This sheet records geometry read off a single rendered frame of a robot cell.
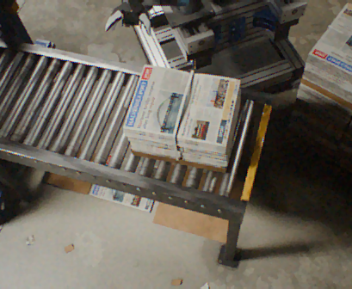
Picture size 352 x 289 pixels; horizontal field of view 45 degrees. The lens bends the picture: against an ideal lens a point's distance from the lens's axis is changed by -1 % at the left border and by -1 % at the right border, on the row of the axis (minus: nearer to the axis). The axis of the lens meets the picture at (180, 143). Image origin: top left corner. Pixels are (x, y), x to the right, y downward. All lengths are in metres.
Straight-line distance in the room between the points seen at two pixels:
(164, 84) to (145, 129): 0.20
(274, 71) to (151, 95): 1.22
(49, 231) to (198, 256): 0.85
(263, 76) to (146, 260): 1.26
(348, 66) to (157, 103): 0.86
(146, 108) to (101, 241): 1.12
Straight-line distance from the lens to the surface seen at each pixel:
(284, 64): 2.71
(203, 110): 1.55
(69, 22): 3.40
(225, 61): 2.72
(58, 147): 1.85
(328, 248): 2.50
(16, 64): 2.18
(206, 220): 2.46
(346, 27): 2.14
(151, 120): 1.54
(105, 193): 2.57
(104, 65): 2.02
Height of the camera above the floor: 2.34
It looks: 62 degrees down
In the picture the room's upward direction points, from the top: 8 degrees counter-clockwise
